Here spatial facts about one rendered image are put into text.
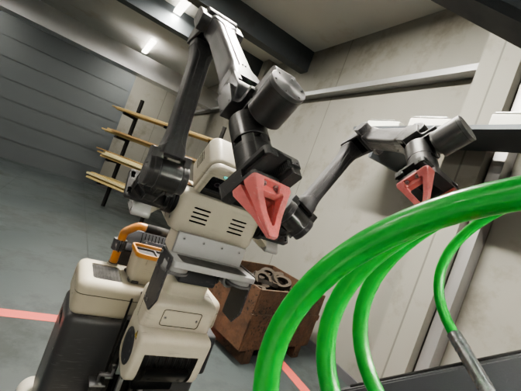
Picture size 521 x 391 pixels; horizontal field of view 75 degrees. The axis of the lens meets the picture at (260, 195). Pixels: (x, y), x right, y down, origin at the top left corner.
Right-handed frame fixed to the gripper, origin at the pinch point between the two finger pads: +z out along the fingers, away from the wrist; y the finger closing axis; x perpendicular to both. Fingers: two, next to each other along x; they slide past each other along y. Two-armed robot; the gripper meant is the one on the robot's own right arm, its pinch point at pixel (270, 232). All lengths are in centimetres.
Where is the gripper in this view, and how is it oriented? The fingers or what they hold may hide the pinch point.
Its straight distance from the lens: 41.5
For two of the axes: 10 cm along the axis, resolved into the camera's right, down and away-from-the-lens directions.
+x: 7.3, 2.8, 6.2
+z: 1.7, 8.0, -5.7
